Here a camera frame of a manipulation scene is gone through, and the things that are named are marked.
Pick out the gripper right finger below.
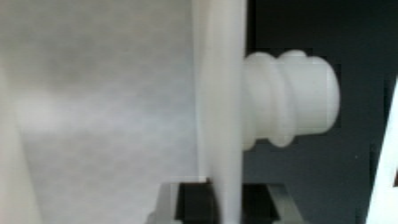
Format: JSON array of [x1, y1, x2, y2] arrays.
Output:
[[241, 183, 305, 224]]

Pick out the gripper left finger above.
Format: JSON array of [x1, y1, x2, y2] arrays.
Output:
[[154, 182, 215, 224]]

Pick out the white cabinet body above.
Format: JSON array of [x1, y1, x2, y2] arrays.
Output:
[[0, 0, 339, 224]]

